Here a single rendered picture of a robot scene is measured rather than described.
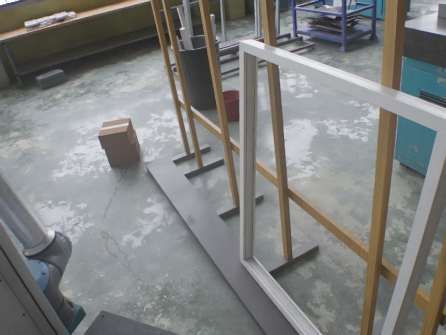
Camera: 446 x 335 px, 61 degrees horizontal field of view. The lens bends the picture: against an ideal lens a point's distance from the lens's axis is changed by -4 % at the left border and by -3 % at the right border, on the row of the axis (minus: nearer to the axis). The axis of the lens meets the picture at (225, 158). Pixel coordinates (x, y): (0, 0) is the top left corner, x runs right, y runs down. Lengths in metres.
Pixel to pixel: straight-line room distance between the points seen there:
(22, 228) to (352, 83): 1.33
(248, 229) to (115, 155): 1.99
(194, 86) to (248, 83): 2.72
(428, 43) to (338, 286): 1.69
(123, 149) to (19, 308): 2.77
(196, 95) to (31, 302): 3.66
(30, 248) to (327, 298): 1.66
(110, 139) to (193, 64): 1.33
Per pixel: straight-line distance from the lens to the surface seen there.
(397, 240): 2.89
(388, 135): 1.44
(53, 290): 1.68
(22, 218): 1.66
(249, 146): 2.14
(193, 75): 4.63
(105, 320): 1.56
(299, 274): 2.63
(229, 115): 4.39
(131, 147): 4.00
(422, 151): 3.31
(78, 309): 1.81
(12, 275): 1.38
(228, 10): 9.13
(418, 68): 3.11
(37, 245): 1.72
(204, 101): 4.77
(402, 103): 1.25
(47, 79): 7.20
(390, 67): 1.34
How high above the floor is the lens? 2.00
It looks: 32 degrees down
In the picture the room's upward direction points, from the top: 10 degrees counter-clockwise
